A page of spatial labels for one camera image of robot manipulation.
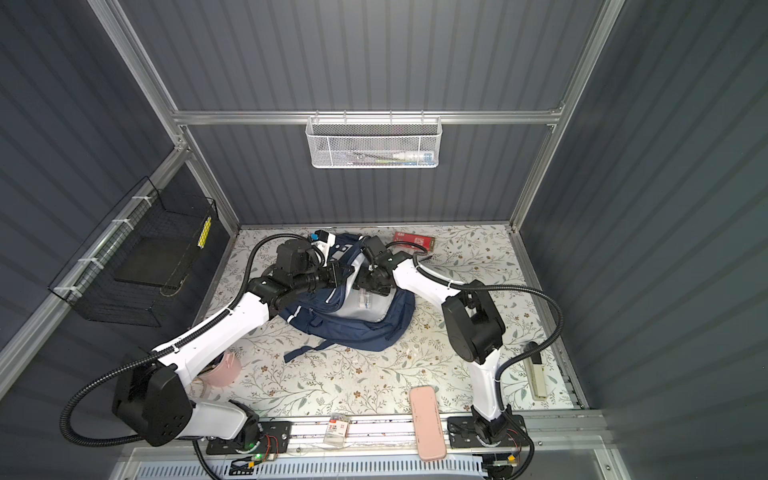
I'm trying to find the left black corrugated cable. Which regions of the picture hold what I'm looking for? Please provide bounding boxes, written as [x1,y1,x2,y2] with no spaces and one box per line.
[58,232,313,448]

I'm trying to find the white glue bottle in basket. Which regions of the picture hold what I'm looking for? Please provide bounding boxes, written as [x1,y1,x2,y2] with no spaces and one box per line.
[392,151,434,165]

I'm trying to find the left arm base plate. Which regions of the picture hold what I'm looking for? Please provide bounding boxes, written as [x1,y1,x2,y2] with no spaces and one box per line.
[205,421,293,456]

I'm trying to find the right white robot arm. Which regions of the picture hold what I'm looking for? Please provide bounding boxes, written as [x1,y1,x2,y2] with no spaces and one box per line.
[362,237,506,422]

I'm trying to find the navy blue student backpack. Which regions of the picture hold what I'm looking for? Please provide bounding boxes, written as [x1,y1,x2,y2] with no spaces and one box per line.
[280,233,416,363]

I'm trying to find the pink pencil case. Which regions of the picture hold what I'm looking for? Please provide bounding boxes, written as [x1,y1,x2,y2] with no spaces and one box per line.
[409,386,447,462]

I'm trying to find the beige stapler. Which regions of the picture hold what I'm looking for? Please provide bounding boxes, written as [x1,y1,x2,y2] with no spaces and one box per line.
[523,341,548,401]

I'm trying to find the cup of coloured pencils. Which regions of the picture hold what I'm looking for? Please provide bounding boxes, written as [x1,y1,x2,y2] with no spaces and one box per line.
[198,351,242,388]

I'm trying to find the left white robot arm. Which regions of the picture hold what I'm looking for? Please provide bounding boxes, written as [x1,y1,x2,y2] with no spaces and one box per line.
[112,261,354,446]

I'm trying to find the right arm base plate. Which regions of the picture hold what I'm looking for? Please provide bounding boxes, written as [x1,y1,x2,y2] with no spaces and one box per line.
[446,414,530,450]

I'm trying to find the black wire mesh basket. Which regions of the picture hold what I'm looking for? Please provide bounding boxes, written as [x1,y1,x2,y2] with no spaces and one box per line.
[49,181,218,328]

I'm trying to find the yellow tag on basket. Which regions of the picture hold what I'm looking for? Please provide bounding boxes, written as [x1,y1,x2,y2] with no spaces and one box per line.
[196,216,212,249]

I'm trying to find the small clear eraser box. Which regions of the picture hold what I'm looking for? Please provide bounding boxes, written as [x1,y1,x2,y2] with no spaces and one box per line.
[323,413,351,448]

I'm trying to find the white wire mesh basket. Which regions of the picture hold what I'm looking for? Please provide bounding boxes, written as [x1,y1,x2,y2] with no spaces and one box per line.
[305,116,443,169]

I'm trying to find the red card packet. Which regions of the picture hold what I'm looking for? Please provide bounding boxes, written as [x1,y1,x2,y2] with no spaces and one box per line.
[393,231,435,251]

